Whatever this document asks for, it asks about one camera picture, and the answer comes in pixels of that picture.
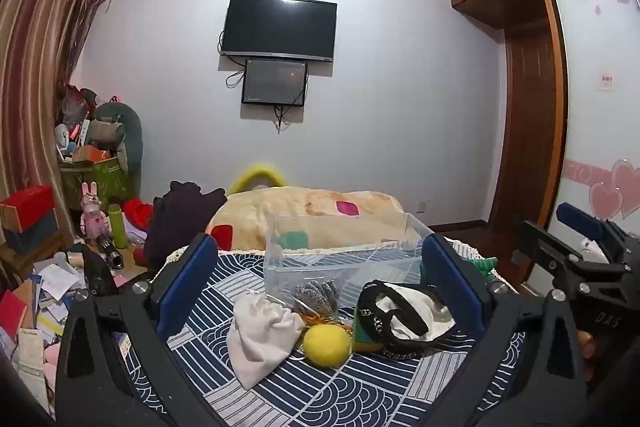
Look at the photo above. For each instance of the white sliding door with hearts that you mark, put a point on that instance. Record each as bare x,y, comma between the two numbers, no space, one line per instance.
600,132

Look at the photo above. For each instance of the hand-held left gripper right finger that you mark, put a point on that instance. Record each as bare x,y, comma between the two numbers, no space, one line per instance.
452,287

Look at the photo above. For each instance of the pile of toys and clutter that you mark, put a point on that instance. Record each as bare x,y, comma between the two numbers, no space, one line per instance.
77,122

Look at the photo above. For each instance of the yellow felt ball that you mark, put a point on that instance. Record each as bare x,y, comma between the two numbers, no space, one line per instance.
327,344

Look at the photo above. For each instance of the black wall television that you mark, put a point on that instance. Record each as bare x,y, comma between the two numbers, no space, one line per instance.
278,27

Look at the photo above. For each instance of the green spiky plush toy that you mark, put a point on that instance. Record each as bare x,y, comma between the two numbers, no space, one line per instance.
484,268

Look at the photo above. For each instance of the grey box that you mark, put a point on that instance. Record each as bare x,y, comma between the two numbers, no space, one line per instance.
32,232

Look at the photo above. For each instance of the small red and white sign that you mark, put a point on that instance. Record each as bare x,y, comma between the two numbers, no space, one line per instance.
606,82

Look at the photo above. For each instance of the black flashlight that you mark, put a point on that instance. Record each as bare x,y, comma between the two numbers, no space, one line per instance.
110,251

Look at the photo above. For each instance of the grey-green plush toy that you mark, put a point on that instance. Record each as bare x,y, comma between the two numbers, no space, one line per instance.
125,132

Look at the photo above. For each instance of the pink rabbit toy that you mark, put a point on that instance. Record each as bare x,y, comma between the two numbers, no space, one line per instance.
93,214

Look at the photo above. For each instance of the pile of papers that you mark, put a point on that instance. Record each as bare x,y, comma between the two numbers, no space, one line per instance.
35,307

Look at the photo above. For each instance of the small black wall monitor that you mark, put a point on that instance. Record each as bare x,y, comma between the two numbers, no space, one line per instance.
274,82

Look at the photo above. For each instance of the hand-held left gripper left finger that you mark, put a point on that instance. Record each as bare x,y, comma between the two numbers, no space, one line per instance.
184,289

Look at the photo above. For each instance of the clear plastic storage bin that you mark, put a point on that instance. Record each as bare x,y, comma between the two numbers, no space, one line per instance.
345,257

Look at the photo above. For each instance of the red box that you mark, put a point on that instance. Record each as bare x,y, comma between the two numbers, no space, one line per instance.
27,204

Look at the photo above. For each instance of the green storage box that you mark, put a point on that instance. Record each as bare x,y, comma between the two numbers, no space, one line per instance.
102,182

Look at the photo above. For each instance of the wall socket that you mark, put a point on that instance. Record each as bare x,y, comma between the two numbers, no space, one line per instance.
423,205

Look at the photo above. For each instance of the cream patchwork quilt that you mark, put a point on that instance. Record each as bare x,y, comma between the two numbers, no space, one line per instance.
310,212

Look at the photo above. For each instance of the dark purple garment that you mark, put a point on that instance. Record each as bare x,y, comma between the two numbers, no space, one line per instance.
180,222

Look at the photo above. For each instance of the wooden wardrobe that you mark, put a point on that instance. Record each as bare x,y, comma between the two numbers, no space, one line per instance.
530,107

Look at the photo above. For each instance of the blue patterned bed sheet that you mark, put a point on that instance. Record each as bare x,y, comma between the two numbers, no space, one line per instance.
360,397

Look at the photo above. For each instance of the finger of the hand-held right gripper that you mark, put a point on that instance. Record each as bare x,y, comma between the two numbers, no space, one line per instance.
580,218
547,247

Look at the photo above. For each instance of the person's right hand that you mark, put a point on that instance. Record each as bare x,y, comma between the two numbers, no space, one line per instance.
589,354

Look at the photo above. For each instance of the green bottle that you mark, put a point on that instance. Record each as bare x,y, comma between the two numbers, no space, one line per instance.
118,227

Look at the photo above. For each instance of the red plush toy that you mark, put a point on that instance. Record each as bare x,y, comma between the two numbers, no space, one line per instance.
137,214

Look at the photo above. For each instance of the striped brown curtain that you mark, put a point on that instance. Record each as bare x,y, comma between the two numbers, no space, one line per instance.
35,57

